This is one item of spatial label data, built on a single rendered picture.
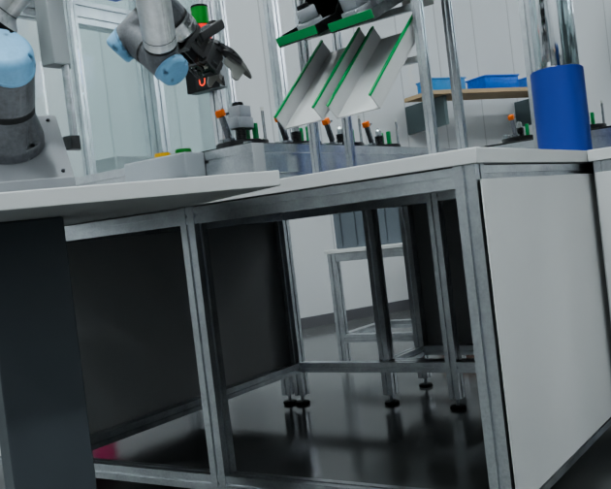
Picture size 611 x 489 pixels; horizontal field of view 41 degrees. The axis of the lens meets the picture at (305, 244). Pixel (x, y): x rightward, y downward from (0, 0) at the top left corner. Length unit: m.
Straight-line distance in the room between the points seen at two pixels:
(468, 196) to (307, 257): 4.61
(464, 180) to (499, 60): 5.89
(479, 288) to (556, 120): 1.05
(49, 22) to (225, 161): 1.32
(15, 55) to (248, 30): 4.60
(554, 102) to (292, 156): 0.87
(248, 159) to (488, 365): 0.74
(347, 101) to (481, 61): 5.42
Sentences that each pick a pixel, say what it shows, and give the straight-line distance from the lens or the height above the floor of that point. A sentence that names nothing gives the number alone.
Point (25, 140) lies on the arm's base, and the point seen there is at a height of 0.99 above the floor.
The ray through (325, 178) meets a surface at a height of 0.85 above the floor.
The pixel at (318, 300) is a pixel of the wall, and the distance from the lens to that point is 6.20.
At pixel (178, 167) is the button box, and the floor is 0.93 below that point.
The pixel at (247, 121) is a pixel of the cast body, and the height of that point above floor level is 1.04.
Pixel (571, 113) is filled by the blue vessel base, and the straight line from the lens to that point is 2.56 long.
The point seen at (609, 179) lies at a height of 0.78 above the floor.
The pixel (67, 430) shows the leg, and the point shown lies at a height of 0.39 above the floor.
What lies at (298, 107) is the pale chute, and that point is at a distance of 2.04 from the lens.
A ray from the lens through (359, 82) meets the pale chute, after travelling 1.98.
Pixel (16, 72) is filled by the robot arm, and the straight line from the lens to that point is 1.69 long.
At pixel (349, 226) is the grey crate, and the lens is 4.17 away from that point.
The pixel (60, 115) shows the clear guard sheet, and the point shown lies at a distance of 3.53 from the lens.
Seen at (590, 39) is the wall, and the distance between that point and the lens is 8.29.
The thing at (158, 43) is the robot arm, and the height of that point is 1.19.
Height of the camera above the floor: 0.75
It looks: 1 degrees down
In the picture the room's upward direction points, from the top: 7 degrees counter-clockwise
